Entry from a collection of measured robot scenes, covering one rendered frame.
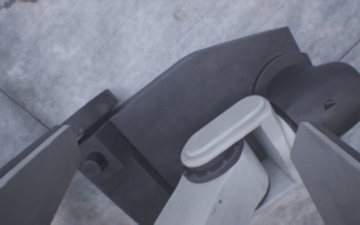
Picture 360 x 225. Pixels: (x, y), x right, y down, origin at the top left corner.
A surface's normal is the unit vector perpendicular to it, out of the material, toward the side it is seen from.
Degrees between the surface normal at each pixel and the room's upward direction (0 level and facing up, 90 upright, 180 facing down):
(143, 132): 0
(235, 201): 35
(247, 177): 30
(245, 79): 0
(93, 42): 0
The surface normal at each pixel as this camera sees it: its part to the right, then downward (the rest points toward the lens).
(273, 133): 0.11, 0.27
